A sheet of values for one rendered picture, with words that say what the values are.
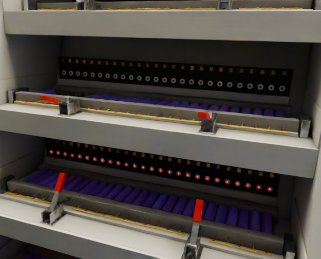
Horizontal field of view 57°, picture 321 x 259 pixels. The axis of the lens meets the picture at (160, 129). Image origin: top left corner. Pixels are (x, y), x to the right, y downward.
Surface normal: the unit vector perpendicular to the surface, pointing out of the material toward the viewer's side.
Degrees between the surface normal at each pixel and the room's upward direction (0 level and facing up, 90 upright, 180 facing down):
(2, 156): 90
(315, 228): 90
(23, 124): 111
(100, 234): 21
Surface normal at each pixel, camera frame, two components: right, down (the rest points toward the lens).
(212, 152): -0.33, 0.26
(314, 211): -0.29, -0.09
